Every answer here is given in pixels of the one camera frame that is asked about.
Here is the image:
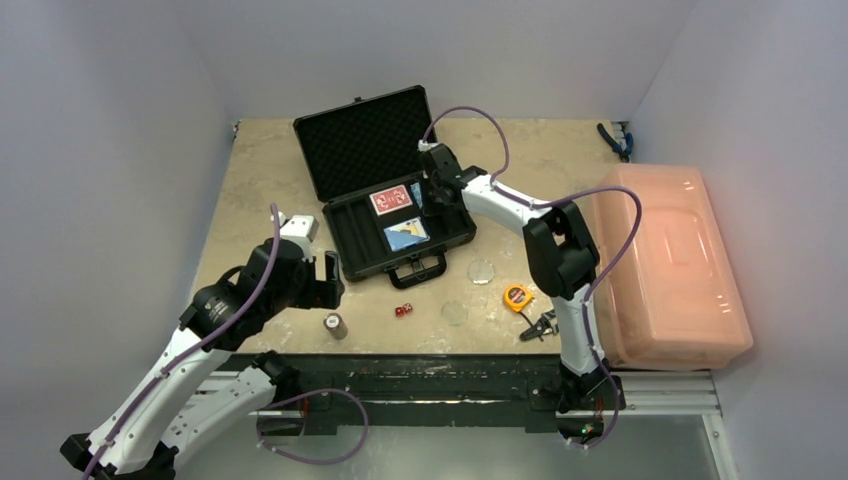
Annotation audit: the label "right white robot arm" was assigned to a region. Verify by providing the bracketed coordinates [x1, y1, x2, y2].
[322, 142, 612, 407]

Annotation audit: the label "aluminium frame rails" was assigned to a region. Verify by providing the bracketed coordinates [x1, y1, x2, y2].
[192, 370, 740, 480]

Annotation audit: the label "black wire stripper pliers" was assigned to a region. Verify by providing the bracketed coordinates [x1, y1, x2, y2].
[519, 310, 559, 342]

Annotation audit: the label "clear round disc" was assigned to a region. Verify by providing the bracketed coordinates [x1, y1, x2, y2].
[467, 259, 495, 285]
[441, 301, 468, 326]

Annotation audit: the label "red playing card deck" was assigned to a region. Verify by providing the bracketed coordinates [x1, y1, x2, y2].
[368, 185, 413, 216]

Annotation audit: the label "blue handled pliers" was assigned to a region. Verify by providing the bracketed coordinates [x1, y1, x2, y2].
[596, 123, 634, 163]

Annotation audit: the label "yellow tape measure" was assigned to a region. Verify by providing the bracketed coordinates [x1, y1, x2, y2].
[503, 284, 534, 313]

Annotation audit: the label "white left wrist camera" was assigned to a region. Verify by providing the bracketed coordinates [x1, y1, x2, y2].
[273, 212, 319, 243]

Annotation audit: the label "blue poker chip stack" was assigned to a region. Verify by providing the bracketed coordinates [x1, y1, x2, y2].
[410, 182, 423, 208]

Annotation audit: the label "black poker set case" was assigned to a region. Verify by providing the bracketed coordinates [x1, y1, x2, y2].
[293, 85, 476, 290]

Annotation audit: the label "black table front rail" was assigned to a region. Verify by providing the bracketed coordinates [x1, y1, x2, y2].
[260, 354, 626, 443]

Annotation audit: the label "blue playing card deck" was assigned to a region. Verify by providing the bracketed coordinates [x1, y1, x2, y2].
[383, 217, 430, 252]

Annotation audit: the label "orange translucent storage bin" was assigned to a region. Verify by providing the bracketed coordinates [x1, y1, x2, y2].
[595, 164, 753, 371]

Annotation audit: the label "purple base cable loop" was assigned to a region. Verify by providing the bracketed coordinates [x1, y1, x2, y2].
[255, 388, 370, 466]

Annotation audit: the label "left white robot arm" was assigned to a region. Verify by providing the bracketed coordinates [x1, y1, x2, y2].
[60, 234, 344, 479]

